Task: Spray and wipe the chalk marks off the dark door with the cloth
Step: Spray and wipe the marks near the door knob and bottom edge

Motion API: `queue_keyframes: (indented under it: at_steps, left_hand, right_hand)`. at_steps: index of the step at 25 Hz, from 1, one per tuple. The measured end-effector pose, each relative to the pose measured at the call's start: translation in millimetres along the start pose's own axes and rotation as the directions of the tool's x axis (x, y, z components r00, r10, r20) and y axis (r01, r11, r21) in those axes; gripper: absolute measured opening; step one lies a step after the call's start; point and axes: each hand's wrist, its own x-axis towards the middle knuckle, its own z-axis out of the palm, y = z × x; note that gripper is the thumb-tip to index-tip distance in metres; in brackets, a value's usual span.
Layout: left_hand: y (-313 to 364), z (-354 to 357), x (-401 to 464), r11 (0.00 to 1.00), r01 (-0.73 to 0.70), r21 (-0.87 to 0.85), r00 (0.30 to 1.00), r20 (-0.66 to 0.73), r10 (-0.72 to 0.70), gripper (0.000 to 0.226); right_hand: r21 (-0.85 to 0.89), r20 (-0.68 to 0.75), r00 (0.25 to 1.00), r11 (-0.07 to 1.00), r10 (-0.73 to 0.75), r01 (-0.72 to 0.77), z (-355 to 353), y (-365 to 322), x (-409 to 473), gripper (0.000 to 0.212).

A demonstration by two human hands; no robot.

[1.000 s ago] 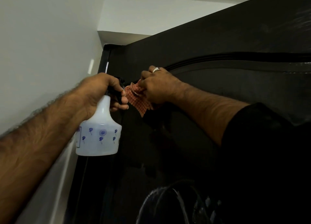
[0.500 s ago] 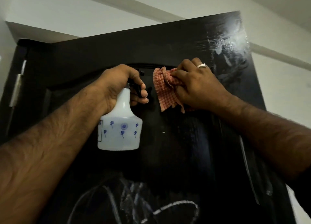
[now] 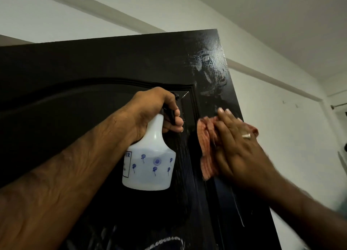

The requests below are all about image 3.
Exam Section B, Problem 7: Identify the person's left hand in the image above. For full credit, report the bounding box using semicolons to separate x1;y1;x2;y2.
123;87;185;144

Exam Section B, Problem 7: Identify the person's right hand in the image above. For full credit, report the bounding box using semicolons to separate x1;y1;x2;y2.
213;107;280;191

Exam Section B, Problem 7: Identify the orange checked cloth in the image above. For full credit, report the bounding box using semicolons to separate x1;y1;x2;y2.
196;116;260;181

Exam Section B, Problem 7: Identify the white spray bottle black trigger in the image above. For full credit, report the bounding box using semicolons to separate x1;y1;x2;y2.
122;93;181;191

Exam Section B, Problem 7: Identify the black wooden door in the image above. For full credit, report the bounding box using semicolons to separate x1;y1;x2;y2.
0;29;282;250

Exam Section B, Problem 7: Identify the person's left forearm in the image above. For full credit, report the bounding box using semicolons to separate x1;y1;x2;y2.
0;109;141;250

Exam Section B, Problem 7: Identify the person's right forearm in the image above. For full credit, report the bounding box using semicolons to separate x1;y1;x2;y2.
260;171;347;250

